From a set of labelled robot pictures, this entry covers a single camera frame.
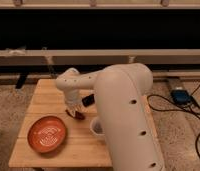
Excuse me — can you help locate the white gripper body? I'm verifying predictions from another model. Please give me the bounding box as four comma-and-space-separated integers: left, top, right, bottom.
65, 93, 82, 114

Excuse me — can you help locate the red pepper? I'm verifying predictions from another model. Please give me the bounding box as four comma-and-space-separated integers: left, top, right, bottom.
65, 109, 85, 120

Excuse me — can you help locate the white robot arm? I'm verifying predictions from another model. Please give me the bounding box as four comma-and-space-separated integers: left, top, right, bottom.
55, 63, 165, 171

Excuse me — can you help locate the orange ceramic bowl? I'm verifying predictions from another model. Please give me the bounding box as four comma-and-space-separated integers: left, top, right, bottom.
27, 116, 67, 153

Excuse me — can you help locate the black rectangular block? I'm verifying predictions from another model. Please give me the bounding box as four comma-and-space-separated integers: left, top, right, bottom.
82, 94, 95, 107

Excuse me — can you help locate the clear plastic cup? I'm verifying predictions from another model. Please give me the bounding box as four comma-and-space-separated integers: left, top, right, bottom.
90, 117, 104, 137

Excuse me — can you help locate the wooden table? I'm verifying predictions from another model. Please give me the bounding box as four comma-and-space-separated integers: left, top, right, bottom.
8, 78, 154, 169

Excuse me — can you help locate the blue power adapter box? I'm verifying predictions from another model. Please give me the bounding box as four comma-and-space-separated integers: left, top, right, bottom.
171, 89, 192, 105

